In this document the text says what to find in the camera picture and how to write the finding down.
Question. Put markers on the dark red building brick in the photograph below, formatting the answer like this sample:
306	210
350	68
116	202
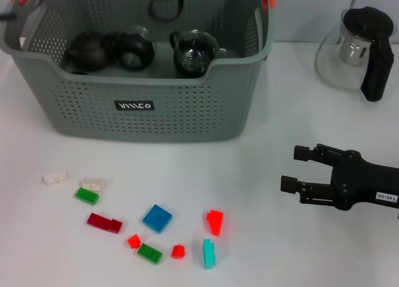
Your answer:
103	221

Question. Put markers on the clear white building brick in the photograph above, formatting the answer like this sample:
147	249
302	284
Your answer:
56	178

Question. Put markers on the small red building brick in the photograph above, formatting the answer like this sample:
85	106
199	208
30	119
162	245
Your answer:
178	252
134	241

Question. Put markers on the green building brick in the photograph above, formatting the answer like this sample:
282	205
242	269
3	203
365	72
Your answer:
86	195
149	252

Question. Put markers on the black clay teapot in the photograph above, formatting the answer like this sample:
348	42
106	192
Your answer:
87	51

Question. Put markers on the grey perforated storage basket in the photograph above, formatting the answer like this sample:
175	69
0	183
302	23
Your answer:
187	124

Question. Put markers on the red wedge building brick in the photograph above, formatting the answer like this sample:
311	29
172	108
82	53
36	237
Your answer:
215	223

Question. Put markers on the teal building brick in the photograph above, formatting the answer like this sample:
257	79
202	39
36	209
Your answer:
208	254

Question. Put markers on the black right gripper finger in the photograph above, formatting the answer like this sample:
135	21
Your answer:
301	153
290	184

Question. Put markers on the blue square building brick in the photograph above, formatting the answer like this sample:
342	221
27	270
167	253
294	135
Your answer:
157	218

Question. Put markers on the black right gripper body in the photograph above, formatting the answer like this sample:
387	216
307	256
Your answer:
358	184

